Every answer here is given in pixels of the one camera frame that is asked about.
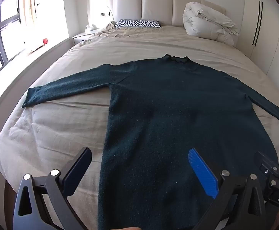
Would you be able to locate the cream padded headboard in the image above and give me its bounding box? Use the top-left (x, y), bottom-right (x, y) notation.
top-left (107, 0), bottom-right (226, 28)

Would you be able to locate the zebra print pillow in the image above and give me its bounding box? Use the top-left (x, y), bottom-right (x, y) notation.
top-left (114, 19), bottom-right (161, 28)

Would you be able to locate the white wardrobe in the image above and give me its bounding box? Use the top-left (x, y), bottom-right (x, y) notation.
top-left (235, 0), bottom-right (279, 99)

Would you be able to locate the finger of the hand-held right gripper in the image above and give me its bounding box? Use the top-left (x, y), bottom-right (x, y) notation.
top-left (254, 151), bottom-right (279, 172)

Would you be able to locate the beige curtain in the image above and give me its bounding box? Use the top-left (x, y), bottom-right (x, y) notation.
top-left (18, 0), bottom-right (38, 30)

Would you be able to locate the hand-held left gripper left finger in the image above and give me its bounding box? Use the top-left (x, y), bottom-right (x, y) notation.
top-left (12, 147), bottom-right (92, 230)

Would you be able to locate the bed with beige sheet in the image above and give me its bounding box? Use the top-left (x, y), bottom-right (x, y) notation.
top-left (0, 25), bottom-right (279, 230)

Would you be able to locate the white window ledge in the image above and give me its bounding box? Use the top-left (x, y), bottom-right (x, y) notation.
top-left (0, 36), bottom-right (74, 130)

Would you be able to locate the dark teal sweater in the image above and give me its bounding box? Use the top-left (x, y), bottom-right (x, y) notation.
top-left (22, 53), bottom-right (279, 230)

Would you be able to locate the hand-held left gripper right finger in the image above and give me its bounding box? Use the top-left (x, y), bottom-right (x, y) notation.
top-left (188, 148), bottom-right (267, 230)

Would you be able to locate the white nightstand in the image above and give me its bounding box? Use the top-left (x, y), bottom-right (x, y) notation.
top-left (72, 30), bottom-right (99, 45)

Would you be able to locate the folded white duvet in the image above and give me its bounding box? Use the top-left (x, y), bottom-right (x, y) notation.
top-left (183, 2), bottom-right (240, 46)

